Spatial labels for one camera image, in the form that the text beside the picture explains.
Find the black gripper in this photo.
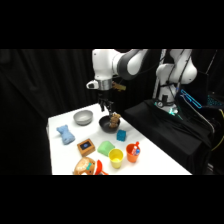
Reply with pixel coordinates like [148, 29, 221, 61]
[97, 89, 115, 113]

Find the blue foam cube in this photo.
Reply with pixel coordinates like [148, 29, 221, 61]
[116, 129, 128, 142]

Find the green sponge block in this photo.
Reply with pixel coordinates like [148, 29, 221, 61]
[97, 140, 116, 157]

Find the wooden block with dark inset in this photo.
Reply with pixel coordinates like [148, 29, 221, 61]
[76, 138, 96, 158]

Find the black bowl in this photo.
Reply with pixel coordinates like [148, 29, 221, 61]
[98, 115, 121, 134]

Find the grey bowl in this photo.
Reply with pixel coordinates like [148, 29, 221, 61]
[73, 109, 94, 126]

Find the light blue bone-shaped plush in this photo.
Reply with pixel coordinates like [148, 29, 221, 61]
[55, 124, 76, 146]

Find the red and white marker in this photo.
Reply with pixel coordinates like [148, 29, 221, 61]
[131, 141, 141, 157]

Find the yellow plastic cup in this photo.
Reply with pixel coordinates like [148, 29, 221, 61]
[108, 148, 125, 169]

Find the orange plastic cup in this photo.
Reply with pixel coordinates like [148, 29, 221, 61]
[125, 143, 141, 164]

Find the orange and white toy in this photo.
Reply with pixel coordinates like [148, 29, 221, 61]
[73, 156, 110, 176]

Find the black cloth-covered robot stand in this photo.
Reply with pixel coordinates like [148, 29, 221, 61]
[123, 98, 215, 176]

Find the black curtain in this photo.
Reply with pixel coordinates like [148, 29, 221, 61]
[0, 49, 224, 176]

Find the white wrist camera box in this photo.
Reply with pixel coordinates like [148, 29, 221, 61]
[85, 80, 100, 90]

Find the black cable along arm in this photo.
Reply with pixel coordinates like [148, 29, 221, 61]
[161, 49, 193, 101]

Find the blue-lit frame device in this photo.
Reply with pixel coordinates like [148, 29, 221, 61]
[179, 88, 203, 110]

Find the yellow cable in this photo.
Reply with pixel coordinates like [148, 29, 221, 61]
[211, 108, 224, 152]

